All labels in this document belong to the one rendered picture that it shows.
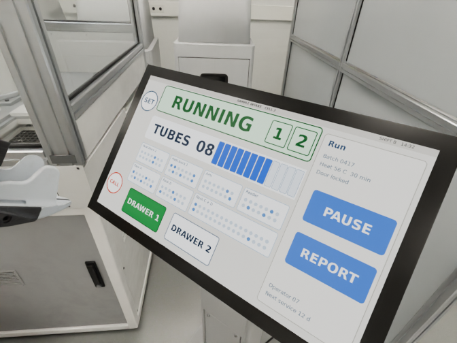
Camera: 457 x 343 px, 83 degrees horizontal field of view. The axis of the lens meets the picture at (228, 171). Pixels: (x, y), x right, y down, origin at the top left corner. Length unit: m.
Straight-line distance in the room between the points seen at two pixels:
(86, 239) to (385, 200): 0.85
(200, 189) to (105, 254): 0.64
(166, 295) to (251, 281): 1.18
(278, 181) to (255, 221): 0.07
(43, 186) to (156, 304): 1.25
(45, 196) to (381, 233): 0.38
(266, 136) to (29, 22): 0.49
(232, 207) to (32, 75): 0.50
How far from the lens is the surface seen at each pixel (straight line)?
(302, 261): 0.36
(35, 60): 0.69
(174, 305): 1.51
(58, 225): 0.96
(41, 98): 0.71
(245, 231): 0.38
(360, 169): 0.36
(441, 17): 1.11
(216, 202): 0.40
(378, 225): 0.36
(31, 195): 0.34
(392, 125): 0.38
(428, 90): 1.08
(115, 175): 0.54
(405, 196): 0.36
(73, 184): 0.81
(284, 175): 0.37
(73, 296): 1.27
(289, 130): 0.39
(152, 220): 0.47
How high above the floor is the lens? 1.32
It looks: 35 degrees down
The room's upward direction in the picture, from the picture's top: 2 degrees clockwise
